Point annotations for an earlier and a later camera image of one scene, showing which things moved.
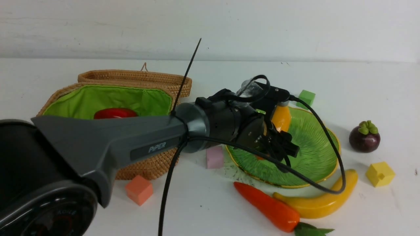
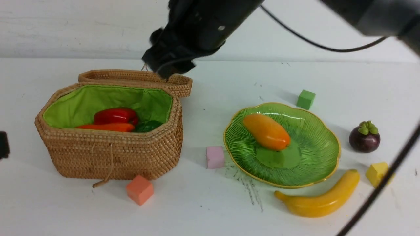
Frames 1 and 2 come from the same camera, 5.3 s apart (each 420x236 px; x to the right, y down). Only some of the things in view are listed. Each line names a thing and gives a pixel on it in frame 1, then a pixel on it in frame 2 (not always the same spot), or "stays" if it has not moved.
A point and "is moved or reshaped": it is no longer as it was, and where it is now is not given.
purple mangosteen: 364,138 stays
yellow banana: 325,205 stays
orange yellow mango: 281,117 is moved or reshaped
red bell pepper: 114,113 stays
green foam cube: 307,97 stays
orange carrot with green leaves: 278,214 is moved or reshaped
